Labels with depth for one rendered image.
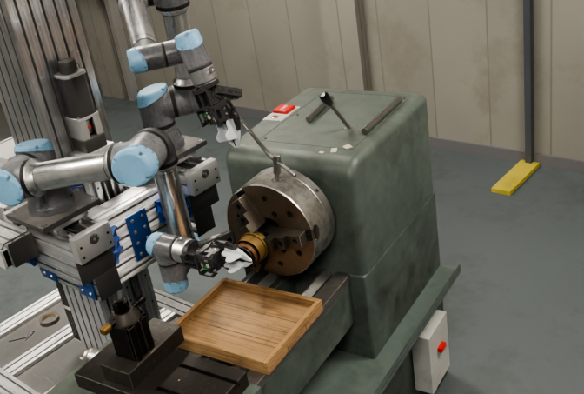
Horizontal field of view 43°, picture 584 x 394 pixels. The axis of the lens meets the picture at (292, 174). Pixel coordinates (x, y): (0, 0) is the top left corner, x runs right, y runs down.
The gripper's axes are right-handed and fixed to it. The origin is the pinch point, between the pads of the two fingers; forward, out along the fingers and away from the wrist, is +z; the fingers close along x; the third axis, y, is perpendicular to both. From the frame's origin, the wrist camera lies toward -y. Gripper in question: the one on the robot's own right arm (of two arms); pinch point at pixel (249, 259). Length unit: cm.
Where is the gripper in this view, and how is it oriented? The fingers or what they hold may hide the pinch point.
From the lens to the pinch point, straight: 210.6
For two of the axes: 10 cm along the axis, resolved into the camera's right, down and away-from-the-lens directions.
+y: -5.2, 4.4, -7.3
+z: 8.4, 1.1, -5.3
